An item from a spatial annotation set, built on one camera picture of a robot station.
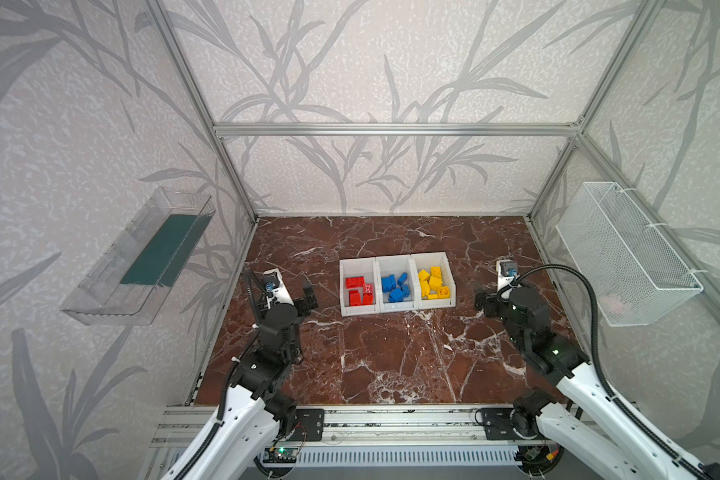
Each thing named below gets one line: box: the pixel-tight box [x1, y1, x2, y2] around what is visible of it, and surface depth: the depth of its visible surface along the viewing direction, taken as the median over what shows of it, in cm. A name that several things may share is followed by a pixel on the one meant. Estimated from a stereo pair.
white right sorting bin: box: [410, 252, 456, 310], surface depth 98 cm
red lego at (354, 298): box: [349, 290, 361, 306], surface depth 98 cm
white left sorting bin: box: [339, 257, 381, 317], surface depth 98 cm
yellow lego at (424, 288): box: [420, 280, 431, 297], surface depth 98 cm
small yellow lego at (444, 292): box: [438, 286, 451, 299], surface depth 96 cm
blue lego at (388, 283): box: [381, 274, 397, 293], surface depth 99 cm
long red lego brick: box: [345, 276, 365, 289], surface depth 103 cm
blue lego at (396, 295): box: [388, 288, 405, 303], surface depth 96 cm
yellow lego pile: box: [429, 276, 443, 290], surface depth 99 cm
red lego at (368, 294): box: [363, 284, 373, 305], surface depth 98 cm
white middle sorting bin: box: [375, 255, 418, 313], surface depth 98 cm
